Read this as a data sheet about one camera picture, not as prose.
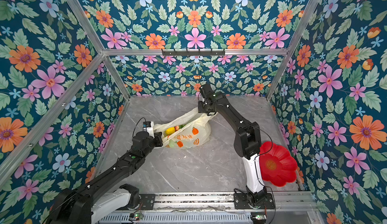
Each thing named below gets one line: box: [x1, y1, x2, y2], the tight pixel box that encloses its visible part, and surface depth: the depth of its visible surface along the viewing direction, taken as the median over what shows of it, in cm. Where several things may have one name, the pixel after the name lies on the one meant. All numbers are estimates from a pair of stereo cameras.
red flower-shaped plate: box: [259, 141, 298, 188], surface depth 86 cm
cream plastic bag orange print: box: [152, 106, 218, 150], surface depth 88 cm
